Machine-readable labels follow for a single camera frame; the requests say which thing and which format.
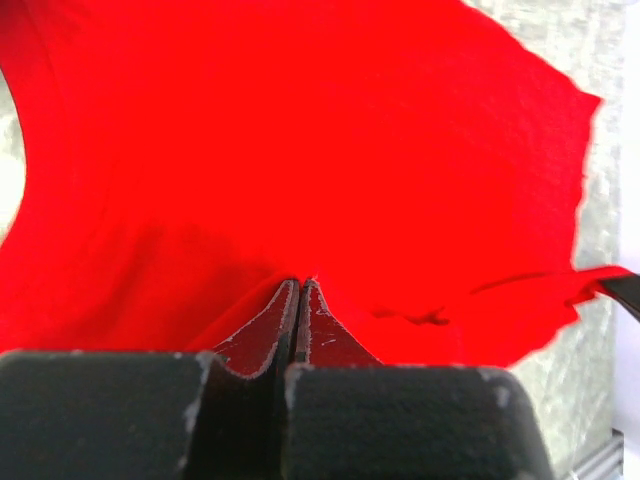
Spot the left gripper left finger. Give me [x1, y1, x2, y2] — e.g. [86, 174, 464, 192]
[1, 280, 299, 479]

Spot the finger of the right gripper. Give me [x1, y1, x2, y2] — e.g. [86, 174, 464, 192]
[600, 274, 640, 318]

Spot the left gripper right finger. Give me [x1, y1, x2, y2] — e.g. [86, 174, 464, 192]
[282, 280, 553, 479]

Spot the red t shirt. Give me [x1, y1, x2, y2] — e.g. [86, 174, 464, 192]
[1, 1, 627, 367]

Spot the aluminium frame rail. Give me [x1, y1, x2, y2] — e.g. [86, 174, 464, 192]
[564, 430, 624, 480]

